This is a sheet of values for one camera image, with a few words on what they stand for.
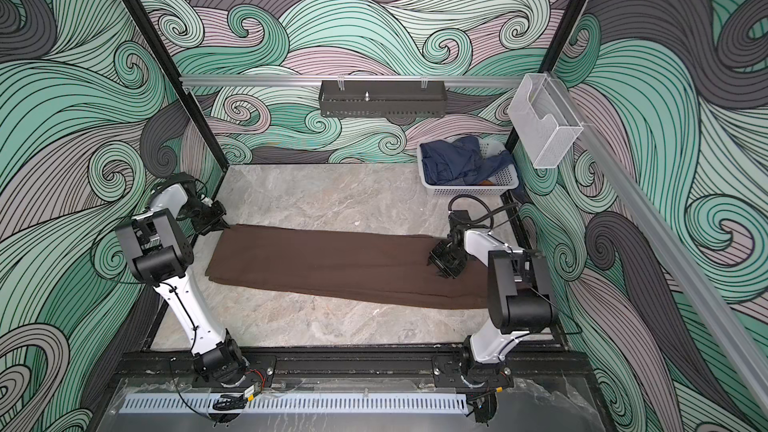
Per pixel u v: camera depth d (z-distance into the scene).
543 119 0.78
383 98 0.97
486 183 1.12
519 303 0.46
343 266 0.93
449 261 0.79
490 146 1.17
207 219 0.86
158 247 0.56
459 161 1.11
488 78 0.95
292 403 0.70
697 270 0.50
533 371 0.74
